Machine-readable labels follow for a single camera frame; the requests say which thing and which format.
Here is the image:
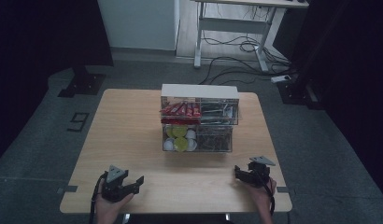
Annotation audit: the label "dark curtain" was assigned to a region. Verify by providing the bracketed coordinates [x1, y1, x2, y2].
[0, 0, 114, 164]
[289, 0, 383, 203]

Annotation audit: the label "person's left hand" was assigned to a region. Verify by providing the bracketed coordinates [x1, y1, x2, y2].
[95, 181, 135, 218]

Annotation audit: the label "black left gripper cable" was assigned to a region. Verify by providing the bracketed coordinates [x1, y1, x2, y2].
[89, 172, 108, 224]

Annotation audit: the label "clear organizer with white top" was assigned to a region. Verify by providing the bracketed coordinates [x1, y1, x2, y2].
[160, 83, 240, 153]

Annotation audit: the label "row of red stick packets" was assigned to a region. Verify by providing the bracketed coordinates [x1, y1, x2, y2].
[160, 102, 203, 125]

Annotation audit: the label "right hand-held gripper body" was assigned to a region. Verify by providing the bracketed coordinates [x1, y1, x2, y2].
[248, 156, 277, 189]

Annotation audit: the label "person's right hand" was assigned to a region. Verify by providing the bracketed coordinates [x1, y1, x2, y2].
[242, 177, 277, 216]

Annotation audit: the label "black tape floor marker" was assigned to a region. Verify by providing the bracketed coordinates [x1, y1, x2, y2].
[66, 111, 90, 133]

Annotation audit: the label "black floor cables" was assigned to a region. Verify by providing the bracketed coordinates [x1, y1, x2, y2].
[198, 6, 295, 86]

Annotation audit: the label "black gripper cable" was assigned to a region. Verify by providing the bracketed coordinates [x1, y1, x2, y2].
[89, 172, 108, 224]
[258, 174, 277, 217]

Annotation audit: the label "white cabinet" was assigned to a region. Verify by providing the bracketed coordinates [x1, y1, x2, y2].
[96, 0, 180, 52]

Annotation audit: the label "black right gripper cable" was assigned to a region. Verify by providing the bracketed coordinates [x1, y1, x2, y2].
[258, 174, 277, 217]

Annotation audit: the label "pile of dark tea bags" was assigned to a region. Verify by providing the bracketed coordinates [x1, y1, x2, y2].
[195, 125, 233, 152]

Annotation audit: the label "black stand base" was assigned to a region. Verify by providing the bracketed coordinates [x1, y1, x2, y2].
[57, 64, 106, 98]
[277, 78, 324, 110]

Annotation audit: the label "pile of dark stick packets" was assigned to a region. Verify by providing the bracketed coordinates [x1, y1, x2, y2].
[200, 104, 235, 125]

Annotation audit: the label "white power strip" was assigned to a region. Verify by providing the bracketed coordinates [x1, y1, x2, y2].
[270, 74, 291, 84]

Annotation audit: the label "white desk frame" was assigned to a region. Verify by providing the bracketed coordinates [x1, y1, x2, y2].
[192, 0, 309, 73]

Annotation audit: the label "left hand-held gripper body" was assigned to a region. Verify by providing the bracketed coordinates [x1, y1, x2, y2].
[100, 164, 132, 203]

